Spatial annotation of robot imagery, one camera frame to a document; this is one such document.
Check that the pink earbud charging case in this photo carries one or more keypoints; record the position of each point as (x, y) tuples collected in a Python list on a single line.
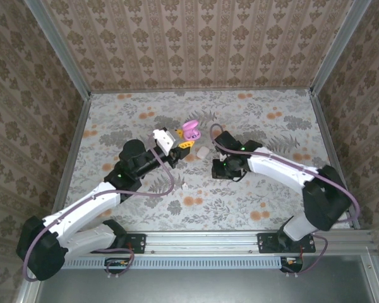
[(189, 126)]

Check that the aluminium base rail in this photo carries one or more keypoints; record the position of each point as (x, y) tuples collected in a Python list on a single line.
[(202, 243)]

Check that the aluminium frame post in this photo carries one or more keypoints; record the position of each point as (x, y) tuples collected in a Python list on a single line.
[(60, 50), (337, 47)]

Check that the grey metal panel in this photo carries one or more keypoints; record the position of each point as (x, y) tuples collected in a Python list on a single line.
[(202, 287)]

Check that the white earbud charging case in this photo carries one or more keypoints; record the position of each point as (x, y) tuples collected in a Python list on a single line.
[(202, 153)]

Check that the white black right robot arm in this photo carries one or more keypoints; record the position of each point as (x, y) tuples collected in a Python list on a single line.
[(281, 168)]

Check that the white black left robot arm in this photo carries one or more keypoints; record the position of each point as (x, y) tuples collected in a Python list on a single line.
[(82, 205)]

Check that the aluminium table edge rail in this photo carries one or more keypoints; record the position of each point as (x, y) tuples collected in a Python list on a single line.
[(327, 132), (77, 139)]

